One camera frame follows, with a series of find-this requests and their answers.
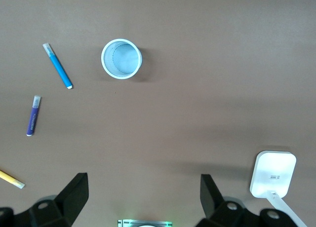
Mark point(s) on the yellow marker pen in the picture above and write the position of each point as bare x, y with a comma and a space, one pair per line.
7, 177

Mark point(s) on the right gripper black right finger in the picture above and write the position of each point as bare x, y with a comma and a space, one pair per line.
222, 214

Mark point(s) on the metal base plate right arm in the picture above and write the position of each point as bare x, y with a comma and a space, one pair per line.
145, 223

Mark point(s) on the white rounded box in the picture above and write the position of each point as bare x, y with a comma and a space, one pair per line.
271, 172

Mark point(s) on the light blue plastic cup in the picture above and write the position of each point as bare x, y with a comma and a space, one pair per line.
123, 59

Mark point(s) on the purple marker pen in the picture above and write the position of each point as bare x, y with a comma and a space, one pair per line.
33, 118

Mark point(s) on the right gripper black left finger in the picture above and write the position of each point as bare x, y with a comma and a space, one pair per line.
61, 207

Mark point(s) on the blue marker pen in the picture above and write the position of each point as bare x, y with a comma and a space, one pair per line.
58, 67

